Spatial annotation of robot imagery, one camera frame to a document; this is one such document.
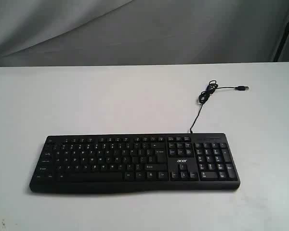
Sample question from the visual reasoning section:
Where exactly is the grey backdrop cloth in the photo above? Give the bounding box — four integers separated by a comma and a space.
0, 0, 289, 67

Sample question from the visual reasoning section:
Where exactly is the black USB cable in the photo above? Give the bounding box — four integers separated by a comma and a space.
189, 80, 250, 134

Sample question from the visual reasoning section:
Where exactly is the black Acer keyboard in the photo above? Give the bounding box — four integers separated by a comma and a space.
29, 133, 240, 193

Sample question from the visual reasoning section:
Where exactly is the black tripod stand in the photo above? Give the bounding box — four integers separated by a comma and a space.
272, 18, 289, 62

